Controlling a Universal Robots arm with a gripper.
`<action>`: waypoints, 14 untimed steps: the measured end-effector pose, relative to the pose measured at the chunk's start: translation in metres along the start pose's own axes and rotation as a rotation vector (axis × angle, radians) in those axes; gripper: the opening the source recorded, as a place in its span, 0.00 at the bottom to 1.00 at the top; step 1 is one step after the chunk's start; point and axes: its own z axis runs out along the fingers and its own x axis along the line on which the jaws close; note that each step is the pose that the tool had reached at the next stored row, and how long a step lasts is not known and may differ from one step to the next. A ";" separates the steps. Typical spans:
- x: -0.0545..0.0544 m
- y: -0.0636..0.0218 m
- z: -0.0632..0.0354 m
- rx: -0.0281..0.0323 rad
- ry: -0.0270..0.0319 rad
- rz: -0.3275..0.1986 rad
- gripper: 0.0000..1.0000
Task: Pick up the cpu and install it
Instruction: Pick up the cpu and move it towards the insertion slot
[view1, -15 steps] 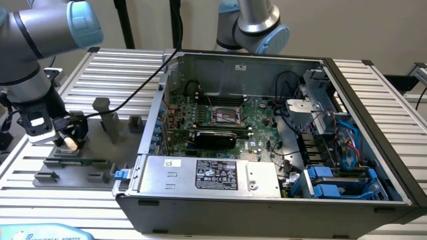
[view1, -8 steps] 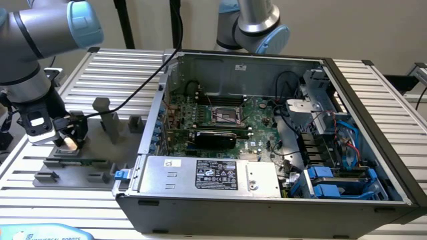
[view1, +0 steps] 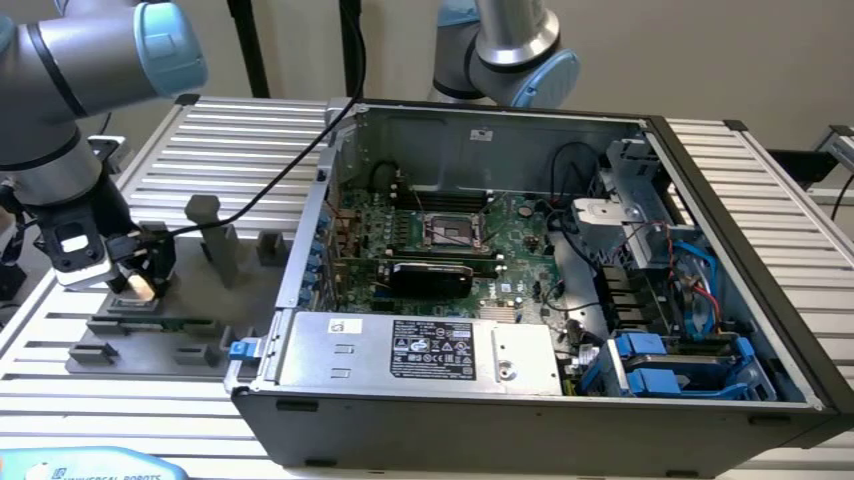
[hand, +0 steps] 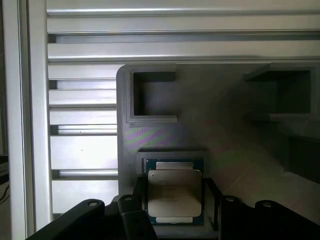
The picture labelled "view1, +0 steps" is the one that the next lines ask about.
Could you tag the black RAM slots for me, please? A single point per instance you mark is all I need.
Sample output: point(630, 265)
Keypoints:
point(442, 200)

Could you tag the green motherboard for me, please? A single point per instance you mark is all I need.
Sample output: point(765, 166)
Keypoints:
point(521, 260)

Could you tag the CPU socket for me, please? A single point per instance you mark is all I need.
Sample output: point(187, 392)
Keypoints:
point(453, 231)

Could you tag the green CPU chip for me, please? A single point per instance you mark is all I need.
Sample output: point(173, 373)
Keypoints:
point(137, 303)

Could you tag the small silver heat sink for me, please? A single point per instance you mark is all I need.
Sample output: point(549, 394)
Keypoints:
point(498, 313)

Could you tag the blue disk bay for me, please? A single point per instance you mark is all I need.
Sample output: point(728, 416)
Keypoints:
point(668, 362)

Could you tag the black open PC case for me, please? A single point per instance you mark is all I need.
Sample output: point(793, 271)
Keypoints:
point(534, 435)

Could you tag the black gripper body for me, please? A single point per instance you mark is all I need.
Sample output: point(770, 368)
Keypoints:
point(94, 210)

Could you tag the blue teach pendant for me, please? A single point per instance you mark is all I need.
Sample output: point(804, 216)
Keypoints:
point(87, 465)

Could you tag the black stand post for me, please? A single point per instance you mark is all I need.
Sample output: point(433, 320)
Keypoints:
point(250, 45)
point(350, 50)

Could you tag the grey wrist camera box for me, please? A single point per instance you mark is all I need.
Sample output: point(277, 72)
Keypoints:
point(83, 272)

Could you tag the black graphics card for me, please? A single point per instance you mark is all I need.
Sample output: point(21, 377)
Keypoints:
point(430, 279)

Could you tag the grey parts rack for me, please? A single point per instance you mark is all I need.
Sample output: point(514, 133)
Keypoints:
point(201, 310)

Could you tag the silver metal drive cage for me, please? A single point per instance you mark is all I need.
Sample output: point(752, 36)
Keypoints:
point(628, 200)

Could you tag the silver power supply unit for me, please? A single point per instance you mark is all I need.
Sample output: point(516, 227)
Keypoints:
point(414, 352)

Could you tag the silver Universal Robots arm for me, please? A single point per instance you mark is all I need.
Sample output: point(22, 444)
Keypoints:
point(74, 65)

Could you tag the blue case latch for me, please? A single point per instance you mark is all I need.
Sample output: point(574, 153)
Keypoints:
point(243, 349)

